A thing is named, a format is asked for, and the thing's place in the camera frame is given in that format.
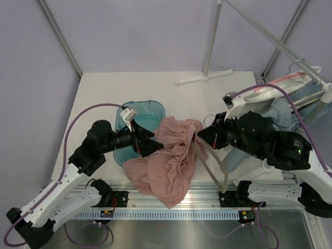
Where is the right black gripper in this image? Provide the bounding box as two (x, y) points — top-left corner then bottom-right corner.
(198, 111), (264, 159)

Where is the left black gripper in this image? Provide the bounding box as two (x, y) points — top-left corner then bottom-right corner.
(101, 119), (163, 157)

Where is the pink skirt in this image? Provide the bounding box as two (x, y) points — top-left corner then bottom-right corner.
(122, 117), (204, 209)

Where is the grey clothes hanger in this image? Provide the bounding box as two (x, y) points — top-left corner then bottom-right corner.
(191, 115), (230, 193)

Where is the white pleated skirt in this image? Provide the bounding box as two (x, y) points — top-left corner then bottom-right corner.
(242, 74), (312, 103)

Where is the pink clothes hanger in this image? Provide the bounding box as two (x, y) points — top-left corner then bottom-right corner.
(268, 58), (305, 85)

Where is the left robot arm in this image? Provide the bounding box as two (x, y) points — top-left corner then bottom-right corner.
(6, 120), (163, 248)

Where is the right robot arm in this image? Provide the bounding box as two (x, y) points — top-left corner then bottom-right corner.
(198, 112), (331, 218)

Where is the white wooden hanger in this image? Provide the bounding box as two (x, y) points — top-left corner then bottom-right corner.
(294, 90), (324, 109)

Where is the teal plastic basket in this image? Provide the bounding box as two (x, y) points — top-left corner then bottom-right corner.
(113, 100), (165, 166)

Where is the blue denim jacket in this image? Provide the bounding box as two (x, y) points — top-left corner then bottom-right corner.
(223, 80), (332, 179)

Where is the white clothes rack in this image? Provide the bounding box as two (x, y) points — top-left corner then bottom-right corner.
(175, 0), (332, 186)

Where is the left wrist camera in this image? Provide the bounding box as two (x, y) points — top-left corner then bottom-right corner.
(120, 107), (137, 132)

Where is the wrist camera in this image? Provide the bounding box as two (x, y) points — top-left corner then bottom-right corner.
(120, 107), (137, 132)
(223, 92), (248, 122)

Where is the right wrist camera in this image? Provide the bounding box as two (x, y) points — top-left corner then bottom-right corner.
(223, 92), (248, 122)

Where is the aluminium mounting rail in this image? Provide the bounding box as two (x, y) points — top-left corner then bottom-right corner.
(66, 179), (301, 212)

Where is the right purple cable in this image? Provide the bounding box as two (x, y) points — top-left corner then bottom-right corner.
(229, 85), (332, 178)

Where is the purple cable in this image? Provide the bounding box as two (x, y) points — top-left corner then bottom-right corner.
(3, 103), (123, 246)
(229, 85), (332, 178)

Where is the white slotted cable duct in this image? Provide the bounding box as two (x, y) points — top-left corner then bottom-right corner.
(75, 210), (240, 220)

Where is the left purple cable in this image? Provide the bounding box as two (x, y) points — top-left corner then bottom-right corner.
(3, 103), (123, 246)

